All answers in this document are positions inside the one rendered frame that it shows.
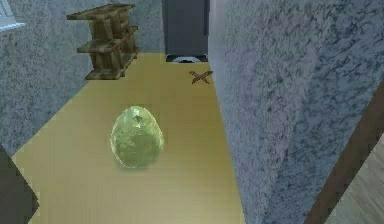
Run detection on green egg-shaped apple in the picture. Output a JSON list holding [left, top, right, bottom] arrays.
[[109, 105, 165, 169]]

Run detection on brown crossed sticks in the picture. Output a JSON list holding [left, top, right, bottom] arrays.
[[188, 69, 214, 85]]

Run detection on brown wooden shelf unit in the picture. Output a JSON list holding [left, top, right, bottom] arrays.
[[66, 3, 141, 81]]

